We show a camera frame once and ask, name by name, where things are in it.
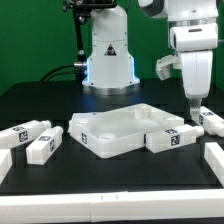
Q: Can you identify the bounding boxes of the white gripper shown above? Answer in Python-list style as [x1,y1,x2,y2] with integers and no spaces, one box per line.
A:
[180,50,213,123]

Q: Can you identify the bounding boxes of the white desk tabletop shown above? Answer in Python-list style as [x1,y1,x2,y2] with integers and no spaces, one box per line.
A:
[68,103,184,158]

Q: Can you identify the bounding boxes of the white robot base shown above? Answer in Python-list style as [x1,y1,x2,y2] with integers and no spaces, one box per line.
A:
[82,5,140,95]

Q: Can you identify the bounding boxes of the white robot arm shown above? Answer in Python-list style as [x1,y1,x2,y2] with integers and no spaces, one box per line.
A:
[138,0,218,121]

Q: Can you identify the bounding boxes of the white block left edge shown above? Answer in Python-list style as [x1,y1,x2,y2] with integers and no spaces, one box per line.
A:
[0,149,12,184]

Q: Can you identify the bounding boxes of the white front rail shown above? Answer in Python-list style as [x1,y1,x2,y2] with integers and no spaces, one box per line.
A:
[0,189,224,224]

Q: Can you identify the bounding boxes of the black camera stand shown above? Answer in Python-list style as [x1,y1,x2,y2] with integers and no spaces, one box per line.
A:
[62,0,117,81]

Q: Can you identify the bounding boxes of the black cables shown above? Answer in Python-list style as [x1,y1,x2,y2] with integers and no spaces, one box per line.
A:
[40,63,84,82]

